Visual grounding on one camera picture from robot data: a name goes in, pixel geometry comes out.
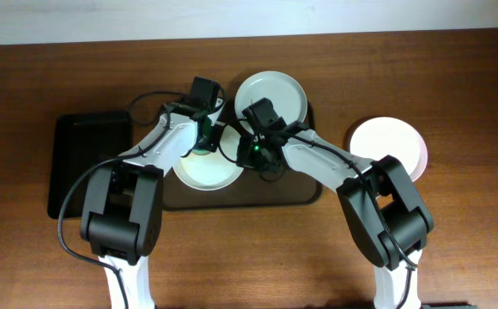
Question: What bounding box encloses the white plate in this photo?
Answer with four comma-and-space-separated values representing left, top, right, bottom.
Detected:
173, 125, 244, 191
234, 71, 307, 124
348, 117, 428, 182

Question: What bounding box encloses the green dish sponge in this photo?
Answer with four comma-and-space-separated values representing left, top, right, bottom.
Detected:
191, 148, 210, 155

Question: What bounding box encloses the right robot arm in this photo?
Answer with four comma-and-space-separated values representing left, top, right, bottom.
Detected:
237, 98, 434, 308

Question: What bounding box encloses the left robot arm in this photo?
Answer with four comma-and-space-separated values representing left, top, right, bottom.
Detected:
80, 77, 226, 308

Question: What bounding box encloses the brown plastic serving tray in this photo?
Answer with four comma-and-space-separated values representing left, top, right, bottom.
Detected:
163, 103, 323, 211

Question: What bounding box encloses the black rectangular sponge tray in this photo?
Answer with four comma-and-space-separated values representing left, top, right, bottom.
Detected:
47, 111, 132, 219

